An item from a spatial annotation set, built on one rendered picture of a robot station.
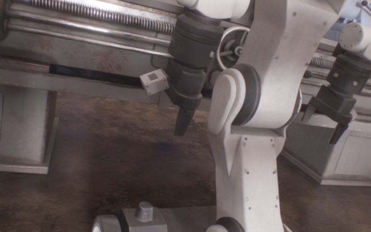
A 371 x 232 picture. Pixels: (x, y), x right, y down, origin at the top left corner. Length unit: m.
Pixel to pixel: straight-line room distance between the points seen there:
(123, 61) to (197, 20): 0.90
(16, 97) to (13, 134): 0.16
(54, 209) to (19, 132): 0.37
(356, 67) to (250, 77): 0.27
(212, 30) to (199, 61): 0.06
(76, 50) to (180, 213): 0.81
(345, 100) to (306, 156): 1.44
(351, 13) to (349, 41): 1.40
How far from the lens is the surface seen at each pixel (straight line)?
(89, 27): 1.29
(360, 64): 0.83
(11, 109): 1.39
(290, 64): 0.69
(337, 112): 0.84
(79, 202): 1.30
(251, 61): 0.70
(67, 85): 1.23
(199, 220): 0.98
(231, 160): 0.72
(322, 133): 2.16
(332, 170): 2.17
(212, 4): 0.53
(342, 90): 0.84
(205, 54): 0.54
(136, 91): 1.26
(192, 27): 0.53
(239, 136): 0.70
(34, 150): 1.44
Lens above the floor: 0.72
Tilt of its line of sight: 13 degrees down
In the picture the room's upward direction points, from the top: 13 degrees clockwise
